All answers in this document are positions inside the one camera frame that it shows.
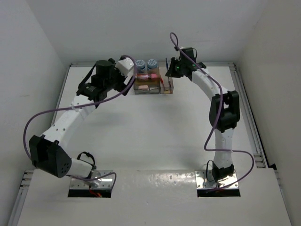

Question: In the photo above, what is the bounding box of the blue tape roll stack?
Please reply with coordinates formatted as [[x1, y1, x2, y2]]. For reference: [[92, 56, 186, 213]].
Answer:
[[135, 59, 146, 73]]

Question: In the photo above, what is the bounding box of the pink cap glue stick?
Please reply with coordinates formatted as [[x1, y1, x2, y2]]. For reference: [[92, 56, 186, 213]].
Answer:
[[137, 73, 158, 80]]

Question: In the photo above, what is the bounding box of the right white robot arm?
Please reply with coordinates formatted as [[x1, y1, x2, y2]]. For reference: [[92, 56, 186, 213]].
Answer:
[[166, 47, 240, 182]]

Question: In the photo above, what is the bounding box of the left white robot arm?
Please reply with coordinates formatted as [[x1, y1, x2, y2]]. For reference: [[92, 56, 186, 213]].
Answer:
[[29, 56, 135, 181]]

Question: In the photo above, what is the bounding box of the transparent tiered desk organizer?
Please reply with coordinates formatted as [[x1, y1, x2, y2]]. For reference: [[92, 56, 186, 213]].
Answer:
[[134, 61, 161, 95]]

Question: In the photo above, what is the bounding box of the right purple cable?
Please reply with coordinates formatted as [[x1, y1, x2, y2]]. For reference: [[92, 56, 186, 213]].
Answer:
[[169, 32, 255, 192]]

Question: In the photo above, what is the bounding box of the purple cable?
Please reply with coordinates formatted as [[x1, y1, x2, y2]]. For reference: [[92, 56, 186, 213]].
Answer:
[[169, 32, 255, 192], [24, 55, 137, 184]]

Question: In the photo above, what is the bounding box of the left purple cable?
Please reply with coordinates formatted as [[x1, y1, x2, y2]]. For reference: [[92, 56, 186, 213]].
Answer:
[[24, 55, 137, 184]]

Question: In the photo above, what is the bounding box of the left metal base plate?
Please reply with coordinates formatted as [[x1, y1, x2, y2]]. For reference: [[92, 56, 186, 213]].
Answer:
[[70, 170, 115, 190]]

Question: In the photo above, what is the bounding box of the metal base plate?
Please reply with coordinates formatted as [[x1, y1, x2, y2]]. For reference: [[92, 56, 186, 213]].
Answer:
[[70, 170, 115, 190], [195, 170, 239, 190]]

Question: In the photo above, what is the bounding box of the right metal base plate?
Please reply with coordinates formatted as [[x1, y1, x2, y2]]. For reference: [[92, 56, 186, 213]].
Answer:
[[195, 170, 239, 190]]

